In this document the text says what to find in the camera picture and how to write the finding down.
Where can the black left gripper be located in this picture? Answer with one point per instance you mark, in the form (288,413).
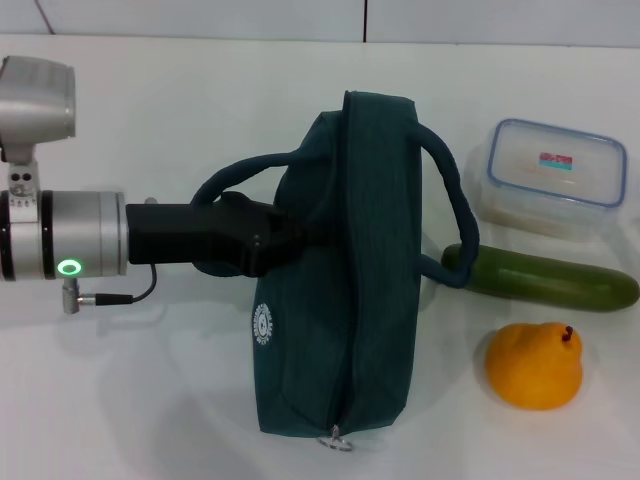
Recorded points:
(175,235)

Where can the orange pear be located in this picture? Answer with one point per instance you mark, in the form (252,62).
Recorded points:
(535,370)

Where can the clear blue-rimmed lunch box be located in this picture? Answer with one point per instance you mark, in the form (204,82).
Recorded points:
(550,175)

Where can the green cucumber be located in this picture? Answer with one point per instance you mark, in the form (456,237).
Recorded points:
(550,282)

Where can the dark teal lunch bag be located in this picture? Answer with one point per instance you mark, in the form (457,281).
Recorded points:
(350,250)

